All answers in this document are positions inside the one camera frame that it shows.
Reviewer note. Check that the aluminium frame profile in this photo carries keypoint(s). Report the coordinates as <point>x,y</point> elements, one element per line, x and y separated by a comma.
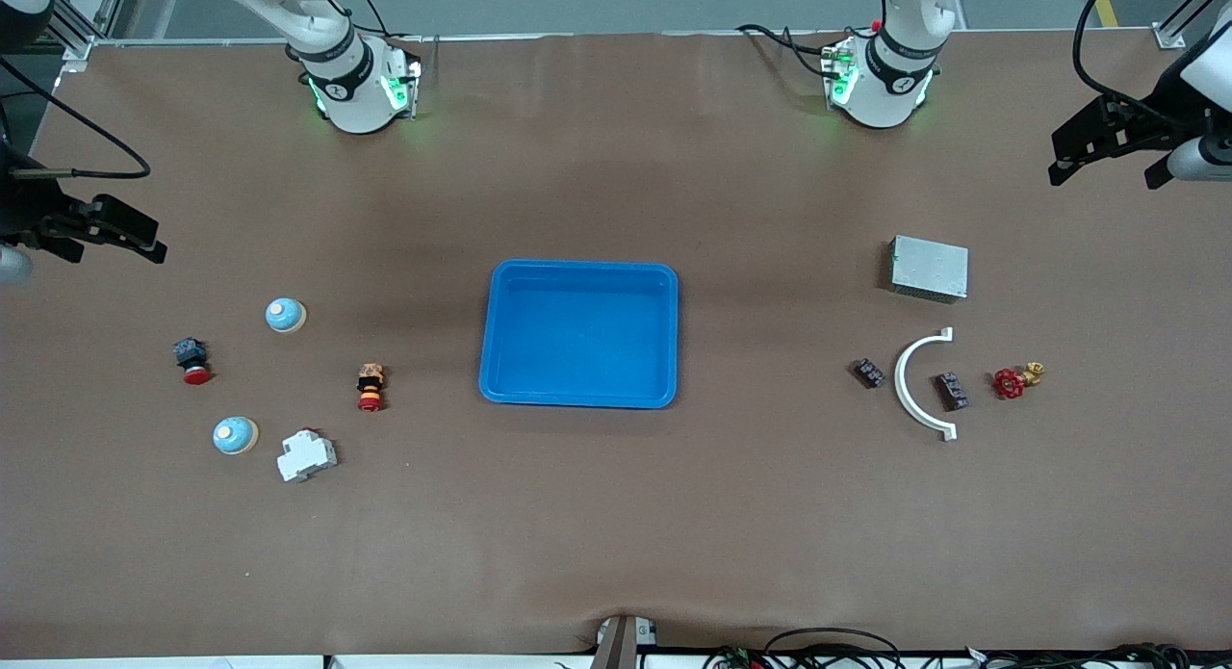
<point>1169,38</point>
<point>82,51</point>

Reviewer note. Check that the blue plastic tray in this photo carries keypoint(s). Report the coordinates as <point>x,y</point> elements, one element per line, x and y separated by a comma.
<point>577,342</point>

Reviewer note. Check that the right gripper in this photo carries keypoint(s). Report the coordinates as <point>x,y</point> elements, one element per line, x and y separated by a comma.
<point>21,212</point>

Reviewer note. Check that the grey metal box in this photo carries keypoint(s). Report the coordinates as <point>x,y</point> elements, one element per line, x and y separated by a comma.
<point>929,268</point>

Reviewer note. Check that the red yellow emergency stop button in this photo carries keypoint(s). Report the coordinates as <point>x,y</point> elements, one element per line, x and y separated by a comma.
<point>371,380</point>

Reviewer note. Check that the brown table mat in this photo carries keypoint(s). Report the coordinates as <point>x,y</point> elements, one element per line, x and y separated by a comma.
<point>616,515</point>

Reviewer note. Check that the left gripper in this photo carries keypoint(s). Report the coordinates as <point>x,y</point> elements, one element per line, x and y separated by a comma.
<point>1162,110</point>

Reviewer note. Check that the grey metal camera post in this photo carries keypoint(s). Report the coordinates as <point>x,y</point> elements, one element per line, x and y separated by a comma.
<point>616,645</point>

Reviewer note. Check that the white circuit breaker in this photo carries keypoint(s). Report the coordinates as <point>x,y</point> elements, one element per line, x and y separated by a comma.
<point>306,455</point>

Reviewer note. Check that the red pushbutton with dark body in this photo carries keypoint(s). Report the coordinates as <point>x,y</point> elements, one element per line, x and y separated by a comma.
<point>191,353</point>

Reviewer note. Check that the brass valve with red handwheel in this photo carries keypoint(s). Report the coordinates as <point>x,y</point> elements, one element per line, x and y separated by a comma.
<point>1008,384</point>

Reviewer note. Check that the white curved plastic bracket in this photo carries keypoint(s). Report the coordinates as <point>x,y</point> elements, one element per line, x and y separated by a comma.
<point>901,380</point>

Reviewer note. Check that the light blue desk bell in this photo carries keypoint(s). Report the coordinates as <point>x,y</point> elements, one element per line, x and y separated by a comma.
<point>286,315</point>
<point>235,435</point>

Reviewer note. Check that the dark brown cylindrical capacitor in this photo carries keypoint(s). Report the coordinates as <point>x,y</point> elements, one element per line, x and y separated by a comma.
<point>868,373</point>
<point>952,391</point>

